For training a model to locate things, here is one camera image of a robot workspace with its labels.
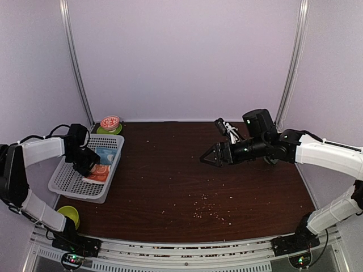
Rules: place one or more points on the left aluminium frame post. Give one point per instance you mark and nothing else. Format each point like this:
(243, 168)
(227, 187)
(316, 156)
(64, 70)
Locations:
(66, 20)

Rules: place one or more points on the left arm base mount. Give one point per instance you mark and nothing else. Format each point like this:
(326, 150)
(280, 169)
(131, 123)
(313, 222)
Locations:
(85, 246)

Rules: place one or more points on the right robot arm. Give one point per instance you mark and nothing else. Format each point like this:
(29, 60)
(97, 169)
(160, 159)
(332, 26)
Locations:
(318, 159)

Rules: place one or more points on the lime green bowl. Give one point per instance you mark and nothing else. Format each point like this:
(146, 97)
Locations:
(72, 213)

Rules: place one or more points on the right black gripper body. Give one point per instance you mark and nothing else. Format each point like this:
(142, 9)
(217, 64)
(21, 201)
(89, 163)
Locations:
(257, 149)

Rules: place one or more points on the green saucer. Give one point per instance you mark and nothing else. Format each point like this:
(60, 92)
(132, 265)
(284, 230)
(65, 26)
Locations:
(116, 131)

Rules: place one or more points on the red patterned small bowl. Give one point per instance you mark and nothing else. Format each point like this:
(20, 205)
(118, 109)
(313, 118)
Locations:
(110, 123)

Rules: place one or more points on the front aluminium rail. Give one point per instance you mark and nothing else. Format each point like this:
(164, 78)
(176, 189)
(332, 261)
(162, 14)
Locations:
(245, 255)

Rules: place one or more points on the beige bunny print towel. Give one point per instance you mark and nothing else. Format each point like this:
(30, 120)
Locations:
(98, 175)

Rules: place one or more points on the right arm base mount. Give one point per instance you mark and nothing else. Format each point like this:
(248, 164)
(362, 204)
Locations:
(292, 244)

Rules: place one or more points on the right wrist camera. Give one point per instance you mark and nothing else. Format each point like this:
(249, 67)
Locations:
(228, 130)

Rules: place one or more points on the blue polka dot towel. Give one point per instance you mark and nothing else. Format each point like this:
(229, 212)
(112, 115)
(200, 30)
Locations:
(107, 155)

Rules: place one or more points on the right aluminium frame post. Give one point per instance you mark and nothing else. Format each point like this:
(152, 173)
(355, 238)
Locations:
(292, 74)

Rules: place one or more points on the aluminium frame post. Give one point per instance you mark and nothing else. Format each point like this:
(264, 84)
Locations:
(66, 20)
(292, 74)

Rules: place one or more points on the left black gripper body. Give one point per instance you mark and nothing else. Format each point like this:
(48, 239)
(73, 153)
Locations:
(85, 161)

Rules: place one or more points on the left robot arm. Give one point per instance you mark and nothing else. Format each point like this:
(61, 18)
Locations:
(18, 175)

